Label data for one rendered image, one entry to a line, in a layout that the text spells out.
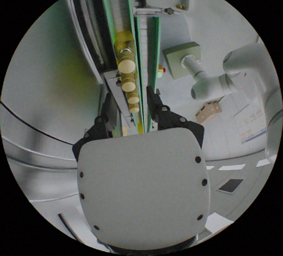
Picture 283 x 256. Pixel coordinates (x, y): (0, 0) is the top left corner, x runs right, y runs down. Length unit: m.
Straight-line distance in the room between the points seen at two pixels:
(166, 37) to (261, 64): 0.56
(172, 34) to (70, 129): 0.66
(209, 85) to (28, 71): 0.46
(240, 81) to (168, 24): 0.49
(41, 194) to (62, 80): 0.20
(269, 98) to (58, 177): 0.35
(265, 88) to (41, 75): 0.35
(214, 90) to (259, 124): 3.47
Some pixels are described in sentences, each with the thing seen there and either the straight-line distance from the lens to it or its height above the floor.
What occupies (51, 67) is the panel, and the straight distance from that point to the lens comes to 0.19.
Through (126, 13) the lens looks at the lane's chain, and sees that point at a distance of 0.44.
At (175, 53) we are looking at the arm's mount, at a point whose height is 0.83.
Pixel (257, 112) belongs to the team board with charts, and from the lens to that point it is 3.72.
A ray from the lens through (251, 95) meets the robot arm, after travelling 0.30.
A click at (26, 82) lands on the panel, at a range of 0.16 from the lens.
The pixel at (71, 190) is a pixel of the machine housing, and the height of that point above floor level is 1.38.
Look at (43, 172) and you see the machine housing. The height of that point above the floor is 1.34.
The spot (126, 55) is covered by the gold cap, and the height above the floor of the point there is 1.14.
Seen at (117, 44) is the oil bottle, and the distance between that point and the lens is 0.25.
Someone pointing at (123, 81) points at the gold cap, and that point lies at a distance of 0.22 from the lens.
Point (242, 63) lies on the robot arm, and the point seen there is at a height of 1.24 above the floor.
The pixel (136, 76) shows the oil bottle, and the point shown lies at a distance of 0.30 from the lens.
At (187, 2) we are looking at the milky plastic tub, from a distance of 0.60.
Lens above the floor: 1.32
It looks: 26 degrees down
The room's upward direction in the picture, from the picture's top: 170 degrees clockwise
